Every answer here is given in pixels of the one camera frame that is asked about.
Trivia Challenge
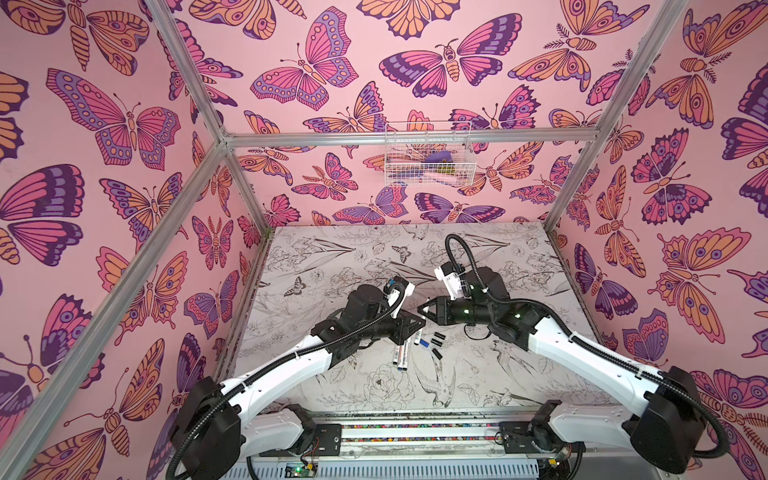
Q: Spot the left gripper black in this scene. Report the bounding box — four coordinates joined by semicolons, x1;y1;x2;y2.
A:
352;308;425;349

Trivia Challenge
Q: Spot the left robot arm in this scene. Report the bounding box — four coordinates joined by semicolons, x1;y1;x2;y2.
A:
164;276;424;479

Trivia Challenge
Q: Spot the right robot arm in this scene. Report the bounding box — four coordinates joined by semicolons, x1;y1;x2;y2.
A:
419;262;731;474

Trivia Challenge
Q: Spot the purple item in basket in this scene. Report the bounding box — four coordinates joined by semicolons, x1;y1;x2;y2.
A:
423;150;454;164

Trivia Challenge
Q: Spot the small green circuit board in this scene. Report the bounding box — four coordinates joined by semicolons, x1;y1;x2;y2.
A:
284;462;317;479

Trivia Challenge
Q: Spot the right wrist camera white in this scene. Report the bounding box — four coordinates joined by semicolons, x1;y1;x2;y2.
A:
434;262;470;300

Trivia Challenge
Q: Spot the aluminium front rail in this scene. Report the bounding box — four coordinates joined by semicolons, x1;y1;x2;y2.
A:
233;405;636;479

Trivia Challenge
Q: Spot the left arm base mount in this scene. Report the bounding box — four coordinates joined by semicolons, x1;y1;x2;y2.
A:
258;404;343;458

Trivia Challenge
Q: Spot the white wire basket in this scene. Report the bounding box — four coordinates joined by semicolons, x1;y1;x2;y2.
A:
382;122;477;188

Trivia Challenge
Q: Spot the white vented cable duct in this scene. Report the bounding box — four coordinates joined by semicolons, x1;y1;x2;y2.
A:
224;457;540;480

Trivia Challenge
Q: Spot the aluminium frame back crossbar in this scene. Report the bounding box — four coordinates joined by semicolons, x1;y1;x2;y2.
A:
226;128;599;148

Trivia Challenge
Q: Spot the aluminium frame diagonal bar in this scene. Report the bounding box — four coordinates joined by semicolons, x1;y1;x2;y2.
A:
1;142;226;479

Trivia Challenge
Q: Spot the aluminium frame left post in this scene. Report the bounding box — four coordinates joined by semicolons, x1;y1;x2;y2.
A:
146;0;270;234

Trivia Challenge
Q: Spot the aluminium frame post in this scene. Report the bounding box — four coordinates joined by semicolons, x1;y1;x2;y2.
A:
146;0;270;234
544;0;688;233

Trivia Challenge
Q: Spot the aluminium frame right post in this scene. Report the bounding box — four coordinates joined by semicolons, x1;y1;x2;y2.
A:
544;0;688;233

